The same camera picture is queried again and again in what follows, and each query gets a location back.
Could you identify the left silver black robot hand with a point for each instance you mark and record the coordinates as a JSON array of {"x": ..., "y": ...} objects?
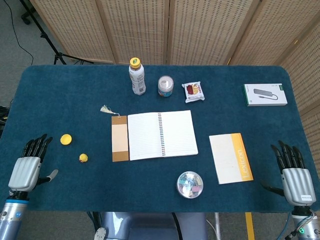
[{"x": 23, "y": 172}]

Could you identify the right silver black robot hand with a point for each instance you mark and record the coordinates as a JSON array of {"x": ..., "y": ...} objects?
[{"x": 297, "y": 182}]

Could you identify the small yellow round object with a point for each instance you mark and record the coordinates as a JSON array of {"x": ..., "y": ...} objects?
[{"x": 83, "y": 158}]

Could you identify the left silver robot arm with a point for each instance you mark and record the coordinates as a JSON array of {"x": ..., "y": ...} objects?
[{"x": 11, "y": 217}]

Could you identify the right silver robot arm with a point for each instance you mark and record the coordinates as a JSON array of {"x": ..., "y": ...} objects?
[{"x": 307, "y": 225}]

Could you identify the yellow round cap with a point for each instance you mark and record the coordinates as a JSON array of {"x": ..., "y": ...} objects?
[{"x": 66, "y": 139}]

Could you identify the woven folding screen panel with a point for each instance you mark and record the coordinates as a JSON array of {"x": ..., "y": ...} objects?
[
  {"x": 272, "y": 27},
  {"x": 75, "y": 27},
  {"x": 306, "y": 67},
  {"x": 313, "y": 135},
  {"x": 207, "y": 30},
  {"x": 135, "y": 25}
]

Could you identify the yellow floor tape strip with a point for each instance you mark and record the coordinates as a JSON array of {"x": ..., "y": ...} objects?
[{"x": 250, "y": 226}]

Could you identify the yellow white Lexicon notepad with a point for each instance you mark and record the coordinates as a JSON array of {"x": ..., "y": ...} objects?
[{"x": 227, "y": 160}]

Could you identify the dark blue table mat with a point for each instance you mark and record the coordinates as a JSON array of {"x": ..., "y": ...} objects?
[{"x": 75, "y": 100}]

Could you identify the white table leg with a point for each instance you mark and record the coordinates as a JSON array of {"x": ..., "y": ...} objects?
[{"x": 218, "y": 226}]

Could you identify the white green USB hub box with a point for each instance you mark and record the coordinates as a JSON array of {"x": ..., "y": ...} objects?
[{"x": 266, "y": 96}]

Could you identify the brown bookmark with tassel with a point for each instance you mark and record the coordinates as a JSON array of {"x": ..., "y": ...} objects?
[{"x": 120, "y": 140}]

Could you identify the clear round binder clip tub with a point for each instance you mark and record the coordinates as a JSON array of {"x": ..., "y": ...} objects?
[{"x": 190, "y": 185}]

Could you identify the open spiral notebook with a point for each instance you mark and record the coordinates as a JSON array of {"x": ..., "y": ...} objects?
[{"x": 150, "y": 135}]

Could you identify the black tripod stand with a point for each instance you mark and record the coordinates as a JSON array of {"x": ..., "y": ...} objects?
[{"x": 47, "y": 40}]

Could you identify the grey blue robot torso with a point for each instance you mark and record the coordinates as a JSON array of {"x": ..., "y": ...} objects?
[{"x": 150, "y": 225}]

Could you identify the white snack packet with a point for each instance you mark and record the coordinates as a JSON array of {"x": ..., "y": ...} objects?
[{"x": 193, "y": 92}]

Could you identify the white bottle with yellow cap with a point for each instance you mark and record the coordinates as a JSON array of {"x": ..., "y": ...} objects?
[{"x": 137, "y": 80}]

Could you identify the small clear jar blue label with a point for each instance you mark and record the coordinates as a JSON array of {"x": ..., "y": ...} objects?
[{"x": 165, "y": 87}]

